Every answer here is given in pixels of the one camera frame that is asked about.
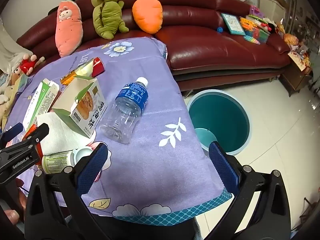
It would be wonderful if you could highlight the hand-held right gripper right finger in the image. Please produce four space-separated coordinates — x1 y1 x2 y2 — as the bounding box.
208 141 292 240

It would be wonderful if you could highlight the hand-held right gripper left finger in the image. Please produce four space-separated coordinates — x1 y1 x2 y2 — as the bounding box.
24 142 109 240

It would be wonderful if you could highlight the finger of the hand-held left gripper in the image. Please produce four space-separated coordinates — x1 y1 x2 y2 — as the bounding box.
0 124 24 144
5 123 50 153

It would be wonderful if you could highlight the white paper towel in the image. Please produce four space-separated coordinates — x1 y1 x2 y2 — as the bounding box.
34 112 97 155

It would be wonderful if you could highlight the red wrapper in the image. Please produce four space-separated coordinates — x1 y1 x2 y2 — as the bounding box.
24 126 44 165

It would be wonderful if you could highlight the green and white box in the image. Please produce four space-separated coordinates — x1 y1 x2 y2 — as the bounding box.
22 79 60 132

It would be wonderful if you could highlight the small white pill bottle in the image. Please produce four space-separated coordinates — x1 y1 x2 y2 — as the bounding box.
41 147 94 174

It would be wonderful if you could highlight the white-green cardboard box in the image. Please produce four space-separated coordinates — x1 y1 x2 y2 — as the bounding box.
51 76 108 139

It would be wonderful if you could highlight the teal round bin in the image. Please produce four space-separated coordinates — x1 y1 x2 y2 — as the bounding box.
186 89 252 156

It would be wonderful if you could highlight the clear plastic water bottle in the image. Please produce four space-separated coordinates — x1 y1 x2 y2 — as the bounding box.
99 77 150 144

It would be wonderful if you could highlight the yellow snack packet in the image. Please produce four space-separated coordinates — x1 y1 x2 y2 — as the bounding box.
60 58 95 85

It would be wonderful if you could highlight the red soda can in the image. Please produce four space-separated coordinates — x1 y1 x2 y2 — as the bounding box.
91 57 105 78

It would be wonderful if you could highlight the person's left hand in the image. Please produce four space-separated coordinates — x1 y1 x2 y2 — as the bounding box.
4 177 27 227

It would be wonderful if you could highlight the beige plush toy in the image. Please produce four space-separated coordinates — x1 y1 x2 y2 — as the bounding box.
0 67 25 128

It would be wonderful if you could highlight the purple floral blanket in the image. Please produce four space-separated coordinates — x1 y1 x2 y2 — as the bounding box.
5 37 233 222

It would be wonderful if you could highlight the small red plush toy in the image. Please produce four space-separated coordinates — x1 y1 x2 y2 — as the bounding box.
19 54 45 77

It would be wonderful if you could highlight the person's jeans leg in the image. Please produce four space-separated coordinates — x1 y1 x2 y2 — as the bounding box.
195 217 209 240

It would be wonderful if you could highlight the white cloth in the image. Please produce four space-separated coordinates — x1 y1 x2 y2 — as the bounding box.
0 20 34 74

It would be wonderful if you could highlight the pink plush toy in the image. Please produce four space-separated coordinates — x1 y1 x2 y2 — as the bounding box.
55 0 84 58

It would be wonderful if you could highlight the wooden side table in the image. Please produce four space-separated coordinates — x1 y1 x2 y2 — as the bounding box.
279 55 313 97

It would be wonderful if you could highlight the dark red leather sofa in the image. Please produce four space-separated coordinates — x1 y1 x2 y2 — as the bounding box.
16 0 293 98

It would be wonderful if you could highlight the green dinosaur plush toy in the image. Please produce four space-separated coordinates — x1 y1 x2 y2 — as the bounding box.
91 0 129 40

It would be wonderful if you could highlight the pile of colourful toys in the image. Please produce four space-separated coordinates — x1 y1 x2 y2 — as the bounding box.
239 5 272 45

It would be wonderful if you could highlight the pile of snack packets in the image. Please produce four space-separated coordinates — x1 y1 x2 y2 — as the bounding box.
275 22 313 73

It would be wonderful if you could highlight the teal picture book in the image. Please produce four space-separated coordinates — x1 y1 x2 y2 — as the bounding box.
221 12 247 36

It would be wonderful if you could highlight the orange carrot plush toy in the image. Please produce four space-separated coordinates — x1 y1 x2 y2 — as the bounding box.
132 0 163 34

